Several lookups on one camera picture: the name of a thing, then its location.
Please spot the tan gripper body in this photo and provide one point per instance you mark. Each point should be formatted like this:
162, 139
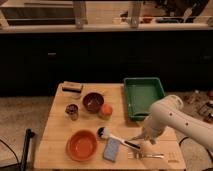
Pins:
149, 136

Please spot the grey-blue towel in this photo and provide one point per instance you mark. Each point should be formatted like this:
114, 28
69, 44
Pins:
138, 137

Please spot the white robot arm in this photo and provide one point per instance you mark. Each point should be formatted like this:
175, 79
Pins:
167, 113

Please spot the dark maroon bowl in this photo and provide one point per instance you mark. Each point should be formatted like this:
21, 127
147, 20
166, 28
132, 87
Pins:
93, 102

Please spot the orange-red bowl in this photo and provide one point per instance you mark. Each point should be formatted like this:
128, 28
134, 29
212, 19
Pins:
82, 146

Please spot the silver fork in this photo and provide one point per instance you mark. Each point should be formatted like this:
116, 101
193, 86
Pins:
132, 155

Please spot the blue sponge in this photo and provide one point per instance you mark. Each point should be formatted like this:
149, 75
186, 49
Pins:
111, 149

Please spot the green plastic tray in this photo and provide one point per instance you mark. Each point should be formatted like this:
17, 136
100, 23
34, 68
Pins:
140, 93

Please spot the orange fruit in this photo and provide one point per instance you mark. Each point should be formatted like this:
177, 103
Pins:
106, 111

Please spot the brown block eraser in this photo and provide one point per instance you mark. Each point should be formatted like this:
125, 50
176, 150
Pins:
72, 87

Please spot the black stand left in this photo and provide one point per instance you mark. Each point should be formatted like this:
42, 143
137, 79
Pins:
29, 135

